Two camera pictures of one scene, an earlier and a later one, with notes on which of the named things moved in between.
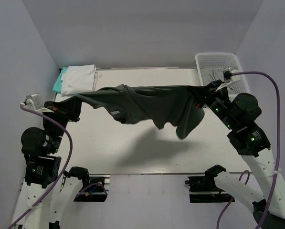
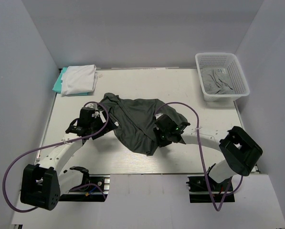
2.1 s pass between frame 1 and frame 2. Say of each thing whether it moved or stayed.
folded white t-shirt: stayed
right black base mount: stayed
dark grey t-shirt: moved
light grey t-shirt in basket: stayed
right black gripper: moved
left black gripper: moved
